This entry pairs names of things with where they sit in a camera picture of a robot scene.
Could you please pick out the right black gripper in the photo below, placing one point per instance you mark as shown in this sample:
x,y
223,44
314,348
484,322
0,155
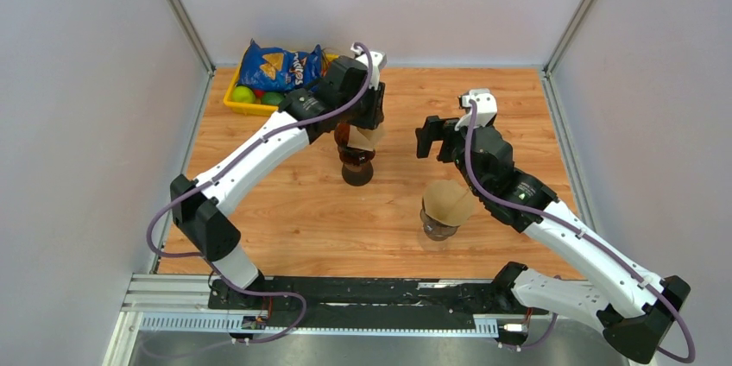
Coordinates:
x,y
436,129

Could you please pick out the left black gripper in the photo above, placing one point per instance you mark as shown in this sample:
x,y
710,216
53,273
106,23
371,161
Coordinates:
x,y
375,116

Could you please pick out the brown amber dripper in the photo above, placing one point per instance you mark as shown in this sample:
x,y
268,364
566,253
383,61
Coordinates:
x,y
350,156

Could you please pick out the paper coffee filter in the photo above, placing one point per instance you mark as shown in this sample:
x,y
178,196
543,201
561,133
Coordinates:
x,y
448,202

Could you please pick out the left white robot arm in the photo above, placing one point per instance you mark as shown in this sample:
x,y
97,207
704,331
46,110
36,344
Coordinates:
x,y
350,92

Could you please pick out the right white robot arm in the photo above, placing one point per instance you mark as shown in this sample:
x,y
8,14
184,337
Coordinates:
x,y
635,310

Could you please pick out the clear glass dripper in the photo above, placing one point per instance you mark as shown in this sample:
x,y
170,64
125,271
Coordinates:
x,y
436,230

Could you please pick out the yellow plastic bin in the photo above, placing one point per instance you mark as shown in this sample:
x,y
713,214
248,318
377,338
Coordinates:
x,y
257,108

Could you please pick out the green avocado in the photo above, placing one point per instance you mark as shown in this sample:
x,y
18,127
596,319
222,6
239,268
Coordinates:
x,y
273,98

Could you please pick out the blue chips bag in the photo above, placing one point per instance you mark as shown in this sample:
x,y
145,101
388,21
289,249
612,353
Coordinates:
x,y
279,70

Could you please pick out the green lime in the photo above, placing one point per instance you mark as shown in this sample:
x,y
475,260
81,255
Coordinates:
x,y
243,94

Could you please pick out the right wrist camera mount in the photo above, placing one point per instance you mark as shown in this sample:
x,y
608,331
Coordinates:
x,y
480,108

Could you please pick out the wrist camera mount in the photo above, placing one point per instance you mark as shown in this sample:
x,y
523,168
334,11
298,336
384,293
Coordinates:
x,y
375,61
480,108

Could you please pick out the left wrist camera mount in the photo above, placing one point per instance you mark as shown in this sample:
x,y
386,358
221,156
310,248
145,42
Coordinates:
x,y
375,61

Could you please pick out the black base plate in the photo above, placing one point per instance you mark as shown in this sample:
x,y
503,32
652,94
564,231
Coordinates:
x,y
281,306

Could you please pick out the aluminium frame rail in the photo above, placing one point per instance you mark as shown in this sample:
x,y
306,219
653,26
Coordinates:
x,y
170,302

